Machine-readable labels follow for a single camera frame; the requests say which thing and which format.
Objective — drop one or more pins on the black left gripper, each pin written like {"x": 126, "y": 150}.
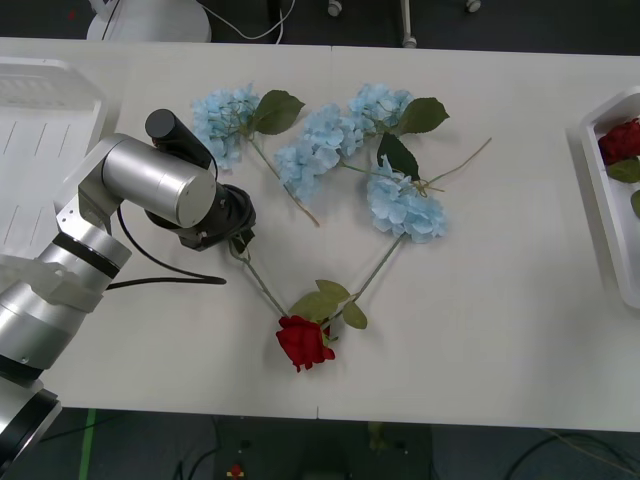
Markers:
{"x": 205, "y": 239}

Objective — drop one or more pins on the pale blue flower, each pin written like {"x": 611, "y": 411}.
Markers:
{"x": 407, "y": 205}
{"x": 225, "y": 125}
{"x": 312, "y": 150}
{"x": 382, "y": 107}

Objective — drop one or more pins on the red rose with long stem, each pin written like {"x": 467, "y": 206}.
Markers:
{"x": 302, "y": 345}

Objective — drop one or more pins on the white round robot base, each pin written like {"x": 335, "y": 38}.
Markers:
{"x": 150, "y": 22}

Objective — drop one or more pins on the silver and black left arm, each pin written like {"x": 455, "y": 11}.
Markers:
{"x": 145, "y": 175}

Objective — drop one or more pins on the red and yellow button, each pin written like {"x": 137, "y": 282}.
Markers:
{"x": 235, "y": 471}

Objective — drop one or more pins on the shallow white slotted box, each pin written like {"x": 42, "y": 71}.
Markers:
{"x": 35, "y": 140}

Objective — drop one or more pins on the white caster wheel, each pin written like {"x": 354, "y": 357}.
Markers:
{"x": 334, "y": 6}
{"x": 472, "y": 5}

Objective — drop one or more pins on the white leg with caster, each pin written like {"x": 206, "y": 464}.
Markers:
{"x": 408, "y": 27}

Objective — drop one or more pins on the red rose with green leaves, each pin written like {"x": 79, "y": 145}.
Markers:
{"x": 619, "y": 142}

